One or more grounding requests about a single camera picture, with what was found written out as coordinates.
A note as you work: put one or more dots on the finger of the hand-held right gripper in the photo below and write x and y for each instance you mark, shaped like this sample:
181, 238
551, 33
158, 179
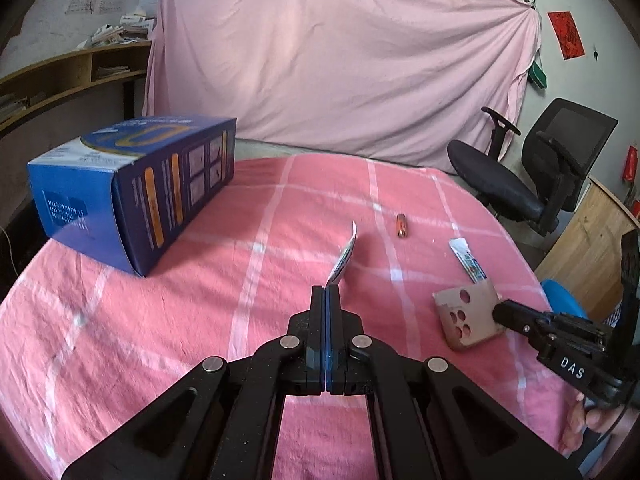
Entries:
515, 317

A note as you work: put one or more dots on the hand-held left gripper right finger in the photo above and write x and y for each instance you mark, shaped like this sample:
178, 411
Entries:
334, 330

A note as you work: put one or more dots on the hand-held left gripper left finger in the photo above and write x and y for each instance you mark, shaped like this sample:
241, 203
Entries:
317, 330

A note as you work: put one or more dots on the brown holed cardboard piece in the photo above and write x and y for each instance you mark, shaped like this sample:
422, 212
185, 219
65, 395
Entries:
477, 312

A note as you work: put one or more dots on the blue plastic bucket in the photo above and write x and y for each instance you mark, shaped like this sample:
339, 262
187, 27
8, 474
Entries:
560, 297

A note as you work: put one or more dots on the white printed wrapper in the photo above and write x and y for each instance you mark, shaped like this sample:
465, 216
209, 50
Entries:
344, 260

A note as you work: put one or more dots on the person's right hand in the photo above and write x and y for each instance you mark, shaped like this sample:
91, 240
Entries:
600, 417

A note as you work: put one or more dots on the white printed tube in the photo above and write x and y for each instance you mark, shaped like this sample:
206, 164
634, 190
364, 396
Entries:
467, 260

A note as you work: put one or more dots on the light wooden board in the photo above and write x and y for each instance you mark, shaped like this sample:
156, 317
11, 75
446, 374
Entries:
590, 240

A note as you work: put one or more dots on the pink checked tablecloth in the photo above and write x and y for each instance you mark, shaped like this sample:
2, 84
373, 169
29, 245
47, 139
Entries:
200, 310

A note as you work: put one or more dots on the orange battery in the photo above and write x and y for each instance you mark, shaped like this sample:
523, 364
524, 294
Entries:
401, 225

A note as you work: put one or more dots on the black office chair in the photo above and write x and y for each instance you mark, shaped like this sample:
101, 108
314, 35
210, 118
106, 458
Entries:
500, 185

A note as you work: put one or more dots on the blue cardboard box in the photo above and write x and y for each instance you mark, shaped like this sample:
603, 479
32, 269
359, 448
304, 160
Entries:
150, 200

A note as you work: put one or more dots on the green hanging item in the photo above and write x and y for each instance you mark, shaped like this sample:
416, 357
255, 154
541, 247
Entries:
538, 76

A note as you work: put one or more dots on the pink hanging sheet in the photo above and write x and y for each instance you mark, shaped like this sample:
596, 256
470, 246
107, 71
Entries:
325, 60

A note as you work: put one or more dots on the books in shelf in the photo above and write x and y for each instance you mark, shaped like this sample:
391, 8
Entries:
112, 72

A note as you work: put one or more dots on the stack of papers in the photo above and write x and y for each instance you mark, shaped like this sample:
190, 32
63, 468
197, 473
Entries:
125, 27

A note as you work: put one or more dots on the curved wooden shelf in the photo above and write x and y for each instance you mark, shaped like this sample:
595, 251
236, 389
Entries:
60, 67

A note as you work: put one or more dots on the red wall sticker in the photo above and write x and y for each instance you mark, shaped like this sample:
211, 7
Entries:
636, 208
631, 162

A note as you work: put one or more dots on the red paper wall decoration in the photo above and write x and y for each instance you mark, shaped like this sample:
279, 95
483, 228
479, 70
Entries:
566, 35

